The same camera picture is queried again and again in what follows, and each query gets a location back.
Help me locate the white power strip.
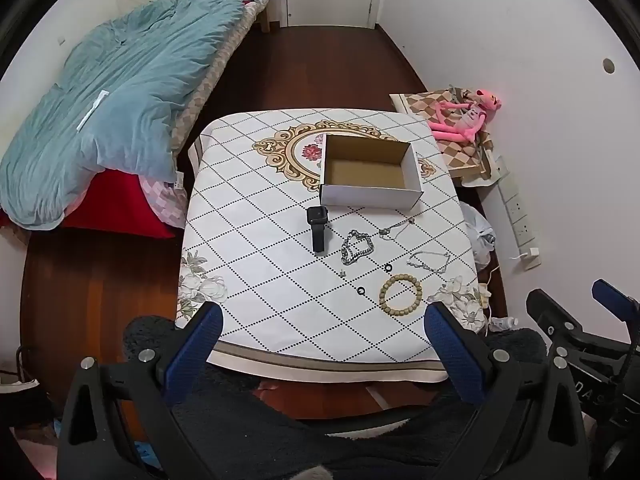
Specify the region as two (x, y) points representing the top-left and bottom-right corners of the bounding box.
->
(494, 156), (544, 269)

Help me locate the red cloth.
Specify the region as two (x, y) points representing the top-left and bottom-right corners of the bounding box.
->
(61, 170), (179, 240)

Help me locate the light blue duvet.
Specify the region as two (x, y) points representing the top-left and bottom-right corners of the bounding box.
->
(0, 0), (247, 231)

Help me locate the thick silver chain bracelet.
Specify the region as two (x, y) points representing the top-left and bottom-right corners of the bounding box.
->
(341, 230), (375, 266)

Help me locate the dark fleece clothing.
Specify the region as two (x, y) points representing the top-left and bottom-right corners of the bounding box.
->
(122, 314), (548, 480)

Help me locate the cardboard box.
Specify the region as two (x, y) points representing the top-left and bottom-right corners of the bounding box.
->
(319, 133), (425, 211)

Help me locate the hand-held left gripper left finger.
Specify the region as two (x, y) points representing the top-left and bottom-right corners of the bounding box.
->
(56, 301), (224, 480)

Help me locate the thin silver bracelet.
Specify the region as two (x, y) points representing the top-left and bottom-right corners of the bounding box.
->
(407, 251), (451, 275)

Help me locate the wooden bead bracelet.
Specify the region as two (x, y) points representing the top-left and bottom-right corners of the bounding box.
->
(379, 273), (424, 317)

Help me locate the pink checkered sheet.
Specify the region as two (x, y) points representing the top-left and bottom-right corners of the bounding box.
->
(139, 174), (189, 231)

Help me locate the white cable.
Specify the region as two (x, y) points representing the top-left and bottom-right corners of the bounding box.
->
(477, 264), (503, 322)

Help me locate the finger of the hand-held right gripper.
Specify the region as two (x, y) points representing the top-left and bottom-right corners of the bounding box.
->
(592, 279), (640, 322)
(526, 288), (588, 356)

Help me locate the thin silver pendant necklace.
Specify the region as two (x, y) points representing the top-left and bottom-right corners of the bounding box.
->
(377, 217), (416, 239)

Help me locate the white plastic bag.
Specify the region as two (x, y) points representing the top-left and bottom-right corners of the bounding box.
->
(459, 202), (497, 267)

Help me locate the bed mattress with checkered cover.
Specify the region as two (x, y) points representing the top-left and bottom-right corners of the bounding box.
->
(170, 0), (274, 157)

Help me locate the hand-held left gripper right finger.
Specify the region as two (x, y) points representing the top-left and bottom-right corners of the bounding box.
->
(424, 301), (590, 480)

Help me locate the black smartwatch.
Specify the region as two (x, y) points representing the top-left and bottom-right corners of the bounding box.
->
(306, 206), (329, 254)

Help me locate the pink plush toy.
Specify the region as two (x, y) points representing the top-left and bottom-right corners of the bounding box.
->
(427, 87), (504, 144)

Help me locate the brown checkered cushion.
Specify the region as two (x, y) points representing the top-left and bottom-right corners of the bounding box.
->
(389, 88), (502, 182)

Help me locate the diamond patterned white tablecloth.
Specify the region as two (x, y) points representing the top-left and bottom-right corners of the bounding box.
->
(176, 108), (487, 384)

